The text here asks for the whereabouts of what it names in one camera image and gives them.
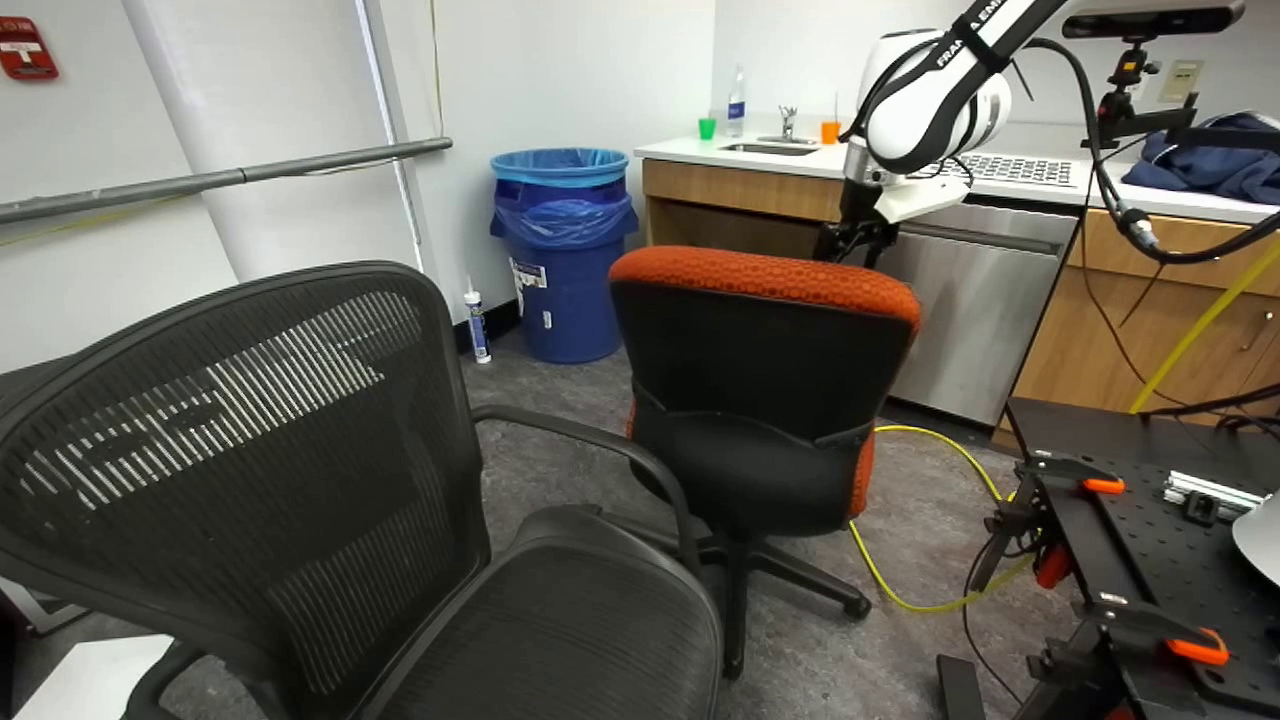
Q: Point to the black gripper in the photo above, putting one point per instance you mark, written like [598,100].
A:
[861,240]

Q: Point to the orange rotating office chair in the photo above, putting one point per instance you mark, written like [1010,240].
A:
[747,385]

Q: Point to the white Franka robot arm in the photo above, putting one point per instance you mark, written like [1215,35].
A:
[934,105]

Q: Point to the black flat floor box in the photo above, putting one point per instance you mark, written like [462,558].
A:
[960,684]

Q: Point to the black mesh office chair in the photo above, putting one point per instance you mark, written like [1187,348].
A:
[265,402]

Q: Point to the orange plastic cup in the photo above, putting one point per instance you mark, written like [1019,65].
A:
[828,133]

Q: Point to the wooden cabinet with white counter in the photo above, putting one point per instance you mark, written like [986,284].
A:
[747,187]

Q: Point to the metal sink faucet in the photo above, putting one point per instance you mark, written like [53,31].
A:
[787,125]

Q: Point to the stainless steel dishwasher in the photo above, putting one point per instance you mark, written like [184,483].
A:
[986,321]

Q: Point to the green plastic cup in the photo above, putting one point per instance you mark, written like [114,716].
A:
[704,130]

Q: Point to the blue trash bin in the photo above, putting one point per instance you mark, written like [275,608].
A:
[567,295]

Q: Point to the yellow diagonal pole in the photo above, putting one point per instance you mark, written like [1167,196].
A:
[1203,326]

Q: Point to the dark blue cloth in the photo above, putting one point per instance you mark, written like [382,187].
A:
[1215,166]

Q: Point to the clear plastic water bottle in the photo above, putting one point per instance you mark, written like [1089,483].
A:
[478,326]

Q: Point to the black perforated robot table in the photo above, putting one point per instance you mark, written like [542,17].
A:
[1160,563]

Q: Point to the white rounded object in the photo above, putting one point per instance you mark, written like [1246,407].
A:
[1260,533]

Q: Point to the white flat board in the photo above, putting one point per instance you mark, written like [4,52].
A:
[95,681]

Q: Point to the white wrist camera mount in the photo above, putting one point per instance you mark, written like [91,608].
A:
[924,196]

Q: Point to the black camera clamp stand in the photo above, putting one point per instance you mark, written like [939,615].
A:
[1125,100]

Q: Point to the black bar-shaped stereo camera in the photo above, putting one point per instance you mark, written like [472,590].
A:
[1152,21]

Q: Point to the silver metal bracket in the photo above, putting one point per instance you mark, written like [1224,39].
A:
[1215,492]

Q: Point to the grey wall rail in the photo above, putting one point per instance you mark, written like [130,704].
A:
[201,177]

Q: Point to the red wall sign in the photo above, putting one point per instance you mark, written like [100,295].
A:
[26,47]

